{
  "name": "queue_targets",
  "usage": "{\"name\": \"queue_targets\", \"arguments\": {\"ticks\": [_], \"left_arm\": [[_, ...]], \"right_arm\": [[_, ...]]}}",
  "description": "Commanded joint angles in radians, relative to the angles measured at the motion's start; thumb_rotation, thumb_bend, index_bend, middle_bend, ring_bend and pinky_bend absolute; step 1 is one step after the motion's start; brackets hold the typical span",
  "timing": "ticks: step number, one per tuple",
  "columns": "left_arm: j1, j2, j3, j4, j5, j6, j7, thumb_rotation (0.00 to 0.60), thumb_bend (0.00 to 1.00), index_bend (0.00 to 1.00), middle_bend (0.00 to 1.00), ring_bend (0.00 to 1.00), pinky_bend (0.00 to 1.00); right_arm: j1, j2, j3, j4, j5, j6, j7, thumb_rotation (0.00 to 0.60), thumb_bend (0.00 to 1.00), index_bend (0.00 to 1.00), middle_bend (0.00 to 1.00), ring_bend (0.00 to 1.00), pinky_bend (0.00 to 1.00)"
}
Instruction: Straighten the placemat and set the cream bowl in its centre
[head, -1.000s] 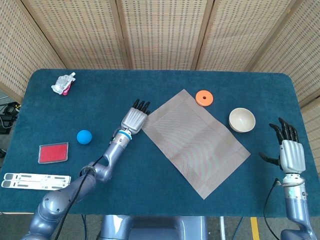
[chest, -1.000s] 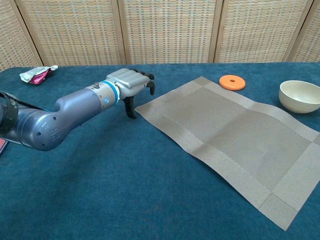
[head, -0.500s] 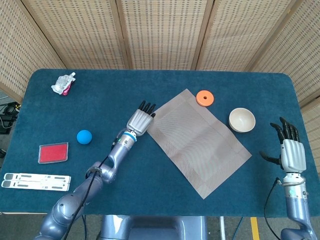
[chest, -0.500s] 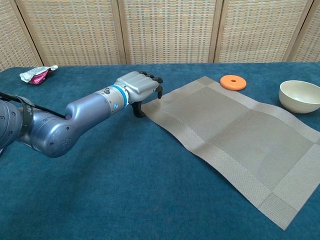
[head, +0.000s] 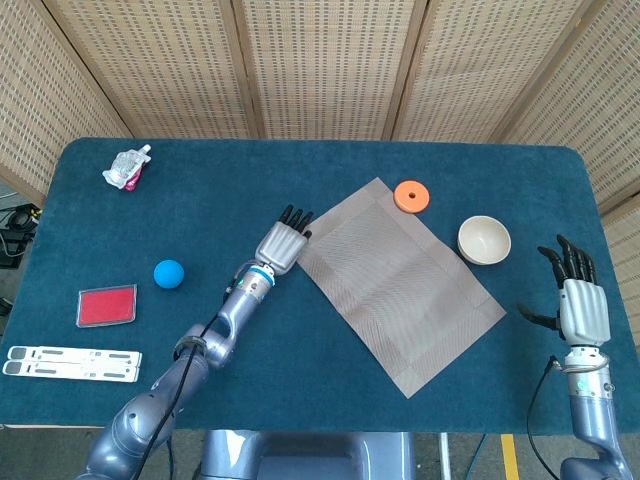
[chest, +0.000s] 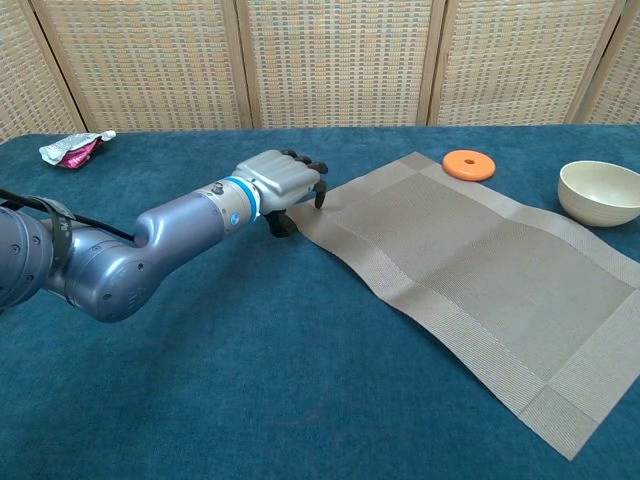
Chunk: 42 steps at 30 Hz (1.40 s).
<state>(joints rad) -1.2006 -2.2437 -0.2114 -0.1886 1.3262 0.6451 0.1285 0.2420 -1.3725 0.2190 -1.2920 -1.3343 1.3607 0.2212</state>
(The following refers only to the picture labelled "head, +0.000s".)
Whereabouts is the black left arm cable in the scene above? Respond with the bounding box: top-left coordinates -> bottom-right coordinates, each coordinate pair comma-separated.
139,272 -> 246,480

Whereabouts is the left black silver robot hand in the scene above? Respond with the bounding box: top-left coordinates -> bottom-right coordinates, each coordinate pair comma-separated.
254,204 -> 315,276

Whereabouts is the white folding stand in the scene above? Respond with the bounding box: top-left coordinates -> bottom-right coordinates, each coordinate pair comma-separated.
2,345 -> 143,384

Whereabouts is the cream round bowl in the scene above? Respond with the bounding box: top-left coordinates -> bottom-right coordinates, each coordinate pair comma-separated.
458,215 -> 512,266

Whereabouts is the blue velvet table cover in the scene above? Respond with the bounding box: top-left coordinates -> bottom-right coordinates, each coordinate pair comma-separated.
0,137 -> 640,435

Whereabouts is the thin blue cable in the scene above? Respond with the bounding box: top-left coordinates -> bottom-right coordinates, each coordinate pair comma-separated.
469,433 -> 489,480

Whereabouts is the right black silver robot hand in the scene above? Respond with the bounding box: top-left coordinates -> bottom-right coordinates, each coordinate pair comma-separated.
517,234 -> 614,347

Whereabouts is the white table leg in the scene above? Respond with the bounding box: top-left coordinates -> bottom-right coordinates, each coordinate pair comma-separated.
438,432 -> 453,480

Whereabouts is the black floor cable clutter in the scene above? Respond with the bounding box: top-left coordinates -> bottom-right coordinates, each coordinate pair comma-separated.
0,202 -> 44,269

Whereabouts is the red pad in clear case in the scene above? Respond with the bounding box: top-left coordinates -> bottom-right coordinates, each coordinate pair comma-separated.
75,283 -> 138,329

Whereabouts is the blue ball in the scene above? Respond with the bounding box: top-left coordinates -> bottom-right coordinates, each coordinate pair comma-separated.
153,259 -> 185,290

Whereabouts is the woven grey placemat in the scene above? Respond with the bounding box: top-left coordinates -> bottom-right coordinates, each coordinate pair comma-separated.
295,177 -> 508,400

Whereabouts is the grey-blue robot torso base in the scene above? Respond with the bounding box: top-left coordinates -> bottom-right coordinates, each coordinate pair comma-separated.
197,429 -> 419,480

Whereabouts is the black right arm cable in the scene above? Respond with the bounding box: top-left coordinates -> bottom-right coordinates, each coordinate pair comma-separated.
526,355 -> 569,471

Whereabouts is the woven rattan screen panel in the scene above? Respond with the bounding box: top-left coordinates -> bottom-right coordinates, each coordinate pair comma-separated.
232,0 -> 431,141
42,0 -> 261,140
492,0 -> 640,346
384,0 -> 609,146
0,0 -> 134,206

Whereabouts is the silver pink spout pouch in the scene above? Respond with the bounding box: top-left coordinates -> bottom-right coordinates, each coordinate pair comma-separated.
101,144 -> 153,193

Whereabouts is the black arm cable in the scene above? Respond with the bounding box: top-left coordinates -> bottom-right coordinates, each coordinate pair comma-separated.
139,272 -> 246,480
526,355 -> 569,471

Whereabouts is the orange disc with hole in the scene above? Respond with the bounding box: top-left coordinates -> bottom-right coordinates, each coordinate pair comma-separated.
393,179 -> 431,214

